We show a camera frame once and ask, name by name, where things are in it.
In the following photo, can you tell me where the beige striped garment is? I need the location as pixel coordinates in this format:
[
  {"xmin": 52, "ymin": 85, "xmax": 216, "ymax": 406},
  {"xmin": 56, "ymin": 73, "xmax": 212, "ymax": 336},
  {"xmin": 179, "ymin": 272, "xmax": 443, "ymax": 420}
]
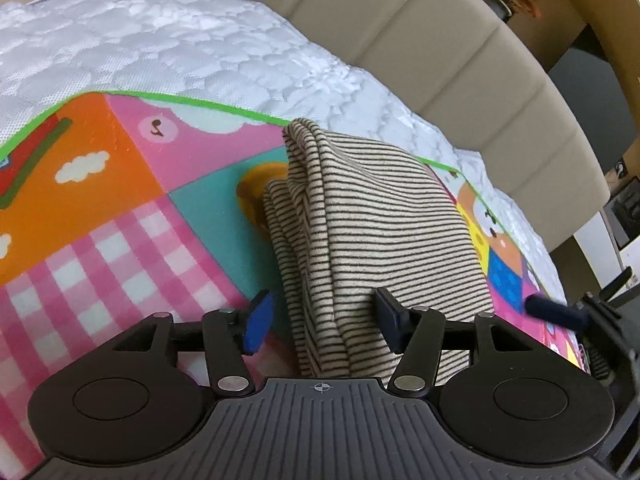
[{"xmin": 264, "ymin": 118, "xmax": 492, "ymax": 379}]

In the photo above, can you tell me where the white quilted mattress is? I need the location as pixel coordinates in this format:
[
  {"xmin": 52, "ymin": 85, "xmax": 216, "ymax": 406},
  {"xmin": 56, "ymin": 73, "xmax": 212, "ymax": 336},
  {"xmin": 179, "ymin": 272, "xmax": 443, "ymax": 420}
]
[{"xmin": 1, "ymin": 0, "xmax": 565, "ymax": 300}]

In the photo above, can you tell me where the colourful cartoon play mat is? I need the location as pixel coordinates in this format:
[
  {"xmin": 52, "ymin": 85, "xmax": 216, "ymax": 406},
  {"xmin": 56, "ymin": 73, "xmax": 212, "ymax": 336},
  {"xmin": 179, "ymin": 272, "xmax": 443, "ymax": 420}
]
[{"xmin": 1, "ymin": 92, "xmax": 584, "ymax": 479}]

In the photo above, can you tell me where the beige padded headboard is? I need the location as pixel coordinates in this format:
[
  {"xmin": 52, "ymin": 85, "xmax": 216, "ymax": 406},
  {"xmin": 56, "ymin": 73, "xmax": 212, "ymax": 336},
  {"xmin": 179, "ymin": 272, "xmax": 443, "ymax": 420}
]
[{"xmin": 253, "ymin": 0, "xmax": 608, "ymax": 249}]

